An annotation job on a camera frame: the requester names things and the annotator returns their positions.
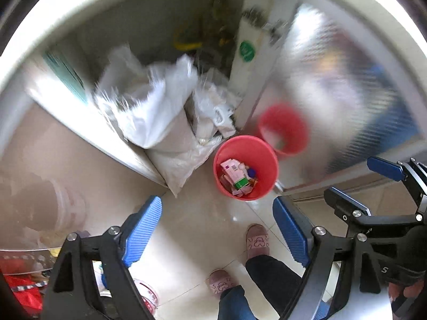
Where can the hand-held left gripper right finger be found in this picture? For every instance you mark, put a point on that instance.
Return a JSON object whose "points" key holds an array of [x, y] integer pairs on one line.
{"points": [[290, 233]]}

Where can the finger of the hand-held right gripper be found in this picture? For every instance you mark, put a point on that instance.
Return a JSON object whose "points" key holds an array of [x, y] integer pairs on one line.
{"points": [[343, 206], [383, 168]]}

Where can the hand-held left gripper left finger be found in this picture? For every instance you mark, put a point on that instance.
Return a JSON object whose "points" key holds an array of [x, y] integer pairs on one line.
{"points": [[143, 231]]}

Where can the red plastic bin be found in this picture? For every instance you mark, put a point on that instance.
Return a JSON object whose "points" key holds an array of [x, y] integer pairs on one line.
{"points": [[263, 170]]}

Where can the white and green medicine box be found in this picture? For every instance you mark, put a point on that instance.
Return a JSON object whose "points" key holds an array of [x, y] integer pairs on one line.
{"points": [[233, 170]]}

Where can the person's right hand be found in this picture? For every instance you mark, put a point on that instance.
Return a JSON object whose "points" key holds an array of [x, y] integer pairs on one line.
{"points": [[405, 295]]}

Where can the pink slipper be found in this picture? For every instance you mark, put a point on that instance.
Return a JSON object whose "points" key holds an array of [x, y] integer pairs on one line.
{"points": [[257, 240], [220, 281]]}

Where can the white bucket with red print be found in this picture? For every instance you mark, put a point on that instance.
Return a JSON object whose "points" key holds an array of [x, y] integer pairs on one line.
{"points": [[146, 293]]}

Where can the shiny patterned door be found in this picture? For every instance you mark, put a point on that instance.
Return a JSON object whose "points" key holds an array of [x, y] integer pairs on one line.
{"points": [[350, 100]]}

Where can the white filled sack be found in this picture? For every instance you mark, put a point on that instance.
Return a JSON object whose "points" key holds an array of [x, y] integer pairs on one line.
{"points": [[180, 160]]}

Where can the person's left leg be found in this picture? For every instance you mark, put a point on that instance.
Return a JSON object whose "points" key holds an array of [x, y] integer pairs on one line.
{"points": [[233, 303]]}

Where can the white cabinet board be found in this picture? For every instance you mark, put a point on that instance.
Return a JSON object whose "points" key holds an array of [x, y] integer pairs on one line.
{"points": [[100, 133]]}

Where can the large white woven sack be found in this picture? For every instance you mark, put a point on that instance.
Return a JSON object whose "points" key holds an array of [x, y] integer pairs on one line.
{"points": [[150, 113]]}

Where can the red plastic bag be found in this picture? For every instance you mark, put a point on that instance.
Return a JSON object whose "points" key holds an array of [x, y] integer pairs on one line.
{"points": [[20, 293]]}

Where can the clear plastic bag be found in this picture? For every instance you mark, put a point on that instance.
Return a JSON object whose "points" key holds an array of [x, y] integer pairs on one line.
{"points": [[216, 106]]}

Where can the round green sticker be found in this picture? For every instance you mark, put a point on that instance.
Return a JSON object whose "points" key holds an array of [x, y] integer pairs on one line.
{"points": [[247, 50]]}

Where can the yellow pipe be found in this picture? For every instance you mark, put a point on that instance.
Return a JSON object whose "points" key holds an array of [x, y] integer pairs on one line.
{"points": [[186, 44]]}

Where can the white cabinet post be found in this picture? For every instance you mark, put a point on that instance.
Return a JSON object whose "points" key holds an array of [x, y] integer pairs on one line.
{"points": [[257, 23]]}

